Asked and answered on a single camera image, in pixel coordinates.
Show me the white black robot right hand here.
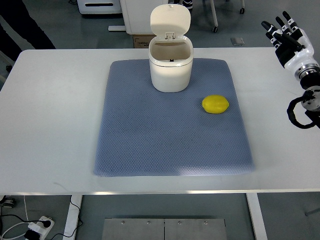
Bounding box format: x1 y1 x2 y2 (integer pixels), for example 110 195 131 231
261 11 320 80

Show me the yellow lemon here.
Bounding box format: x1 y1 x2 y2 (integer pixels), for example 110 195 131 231
201 94 230 114

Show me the white trash can with lid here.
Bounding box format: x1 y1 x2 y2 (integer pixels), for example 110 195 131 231
148 4 194 93

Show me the grey floor plate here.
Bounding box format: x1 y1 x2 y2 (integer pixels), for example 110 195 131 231
230 37 245 46

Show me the white rolling chair base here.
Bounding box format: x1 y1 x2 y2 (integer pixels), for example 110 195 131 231
209 0 246 33

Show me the cardboard box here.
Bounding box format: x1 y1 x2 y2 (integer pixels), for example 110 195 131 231
132 34 155 49

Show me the white cabinet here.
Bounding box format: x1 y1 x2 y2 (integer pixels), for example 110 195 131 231
108 0 169 35

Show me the blue textured mat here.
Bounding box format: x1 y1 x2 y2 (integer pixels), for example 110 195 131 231
94 58 255 177

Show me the white table leg right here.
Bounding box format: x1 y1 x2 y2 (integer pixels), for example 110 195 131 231
246 193 268 240

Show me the white table leg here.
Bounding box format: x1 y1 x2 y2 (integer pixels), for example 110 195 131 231
246 193 268 240
62 194 83 240

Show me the white appliance with slot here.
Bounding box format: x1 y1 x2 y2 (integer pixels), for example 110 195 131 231
77 0 122 15

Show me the white table leg left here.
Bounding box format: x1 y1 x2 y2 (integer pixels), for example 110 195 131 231
62 194 83 240

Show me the person in dark trousers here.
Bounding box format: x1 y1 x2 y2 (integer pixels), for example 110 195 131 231
0 0 56 62

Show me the white power strip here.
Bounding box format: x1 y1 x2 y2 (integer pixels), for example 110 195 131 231
28 216 55 240

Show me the caster wheel bottom left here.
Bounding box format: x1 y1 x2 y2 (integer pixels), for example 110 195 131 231
0 195 16 209

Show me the black cable on floor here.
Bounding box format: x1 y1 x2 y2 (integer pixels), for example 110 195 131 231
0 195 83 240

